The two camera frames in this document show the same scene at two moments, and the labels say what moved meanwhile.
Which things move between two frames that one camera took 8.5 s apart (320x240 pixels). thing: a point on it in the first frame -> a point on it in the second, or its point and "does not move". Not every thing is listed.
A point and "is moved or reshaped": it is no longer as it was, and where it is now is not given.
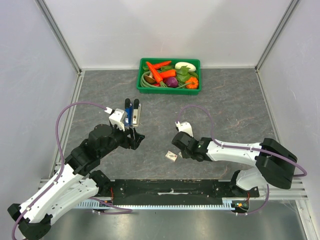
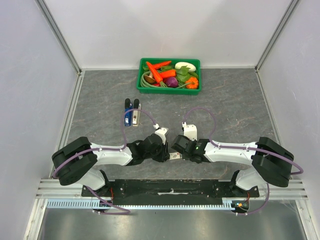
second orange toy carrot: [171, 73] does not move
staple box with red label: [171, 156] is moved or reshaped
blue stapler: [128, 112] does not move
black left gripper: [134, 142] -> [164, 156]
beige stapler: [137, 112] does not move
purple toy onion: [171, 82] does not move
